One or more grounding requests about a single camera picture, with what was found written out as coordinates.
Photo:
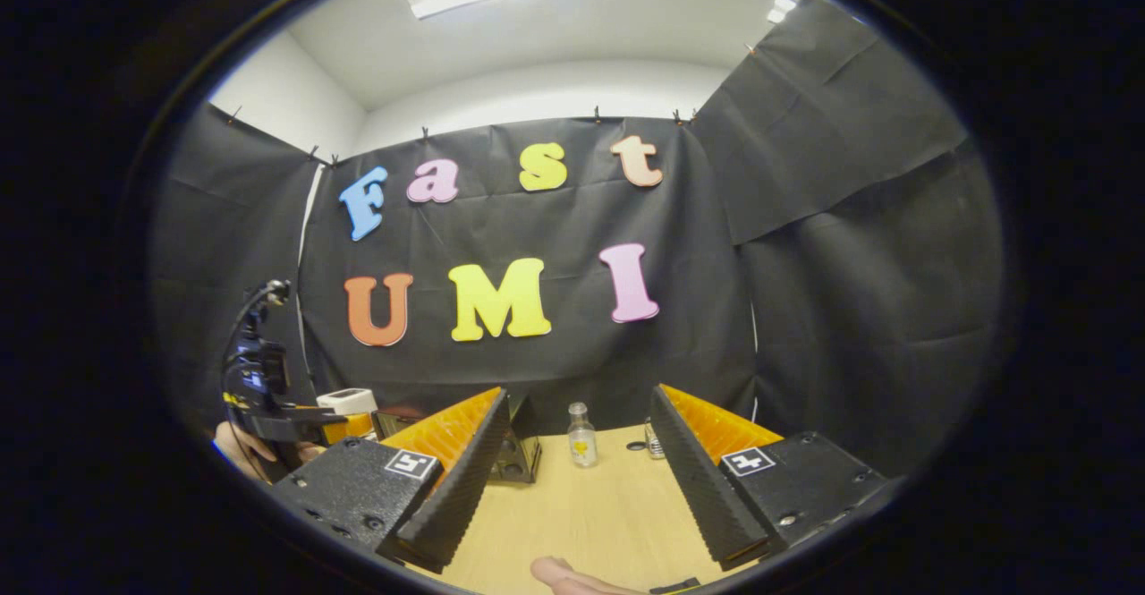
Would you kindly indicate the white toaster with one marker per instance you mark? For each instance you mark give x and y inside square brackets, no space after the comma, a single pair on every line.
[347,400]

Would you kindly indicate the small ceiling light panel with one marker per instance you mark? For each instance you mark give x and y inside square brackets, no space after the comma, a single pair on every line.
[781,9]

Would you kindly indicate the clear bottle with yellow label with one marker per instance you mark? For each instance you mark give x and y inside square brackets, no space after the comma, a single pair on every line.
[583,443]

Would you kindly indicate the black electric oven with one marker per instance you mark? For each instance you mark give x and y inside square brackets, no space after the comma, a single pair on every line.
[519,456]

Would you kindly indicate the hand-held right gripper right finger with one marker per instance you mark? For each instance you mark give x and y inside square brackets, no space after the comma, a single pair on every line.
[702,488]

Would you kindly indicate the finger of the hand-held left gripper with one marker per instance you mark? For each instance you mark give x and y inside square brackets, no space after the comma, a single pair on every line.
[344,428]

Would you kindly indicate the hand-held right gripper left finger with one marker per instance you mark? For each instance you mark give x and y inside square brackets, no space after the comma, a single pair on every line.
[456,497]

